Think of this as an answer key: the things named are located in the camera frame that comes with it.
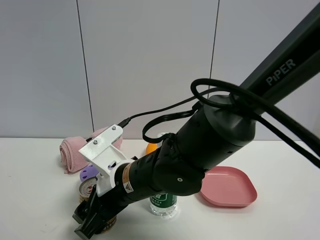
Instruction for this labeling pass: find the clear water bottle green label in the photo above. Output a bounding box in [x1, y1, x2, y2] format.
[149, 193, 178, 219]

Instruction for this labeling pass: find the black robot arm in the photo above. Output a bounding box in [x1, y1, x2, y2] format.
[73, 5, 320, 240]

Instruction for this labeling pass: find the pink rolled towel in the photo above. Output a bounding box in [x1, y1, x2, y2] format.
[59, 127, 122, 173]

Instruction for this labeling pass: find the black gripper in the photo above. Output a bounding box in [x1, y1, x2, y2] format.
[72, 184, 133, 239]

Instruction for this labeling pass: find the purple air freshener jar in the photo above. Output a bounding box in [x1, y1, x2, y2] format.
[79, 164, 99, 182]

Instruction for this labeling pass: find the pink plastic plate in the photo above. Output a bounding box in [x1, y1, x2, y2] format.
[200, 166, 258, 208]

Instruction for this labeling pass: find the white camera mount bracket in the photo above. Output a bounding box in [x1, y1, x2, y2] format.
[78, 124, 133, 197]

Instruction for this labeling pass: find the orange fruit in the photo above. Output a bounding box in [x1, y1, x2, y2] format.
[145, 143, 161, 155]

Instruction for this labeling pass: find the black cable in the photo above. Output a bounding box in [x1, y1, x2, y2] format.
[86, 78, 320, 169]

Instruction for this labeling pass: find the gold energy drink can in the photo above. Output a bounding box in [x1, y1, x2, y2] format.
[78, 177, 117, 235]

